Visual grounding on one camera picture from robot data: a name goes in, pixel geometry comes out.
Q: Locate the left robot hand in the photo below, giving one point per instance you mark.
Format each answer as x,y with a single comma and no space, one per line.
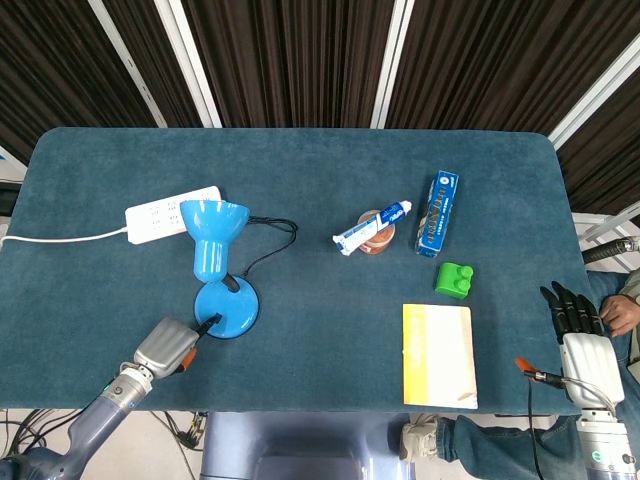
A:
167,350

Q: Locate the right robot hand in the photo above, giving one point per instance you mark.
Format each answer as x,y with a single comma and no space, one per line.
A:
590,362

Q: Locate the blue desk lamp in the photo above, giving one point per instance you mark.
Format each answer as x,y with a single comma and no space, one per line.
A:
220,260

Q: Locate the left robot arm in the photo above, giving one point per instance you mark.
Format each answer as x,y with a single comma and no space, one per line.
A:
85,425

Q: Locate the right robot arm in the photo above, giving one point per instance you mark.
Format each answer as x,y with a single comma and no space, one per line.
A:
605,447

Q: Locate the person in jeans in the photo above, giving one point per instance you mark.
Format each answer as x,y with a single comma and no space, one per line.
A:
500,445

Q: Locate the white power strip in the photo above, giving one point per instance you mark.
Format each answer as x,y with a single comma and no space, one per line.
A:
160,220

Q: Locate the yellow white notebook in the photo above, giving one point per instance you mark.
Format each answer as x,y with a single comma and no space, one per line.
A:
440,355

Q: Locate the green toy block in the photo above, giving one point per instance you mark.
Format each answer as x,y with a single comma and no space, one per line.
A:
454,281

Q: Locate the white sneaker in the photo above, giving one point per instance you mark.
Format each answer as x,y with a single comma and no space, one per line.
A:
417,437

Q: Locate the blue table cloth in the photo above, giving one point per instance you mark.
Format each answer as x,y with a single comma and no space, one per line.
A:
310,200

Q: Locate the blue toothpaste box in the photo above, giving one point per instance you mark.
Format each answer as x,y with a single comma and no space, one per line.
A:
436,215

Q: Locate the white blue toothpaste tube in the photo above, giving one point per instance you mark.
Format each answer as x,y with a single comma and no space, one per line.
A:
372,227

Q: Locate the brown round cup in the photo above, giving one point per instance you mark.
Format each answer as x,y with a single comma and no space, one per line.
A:
382,240

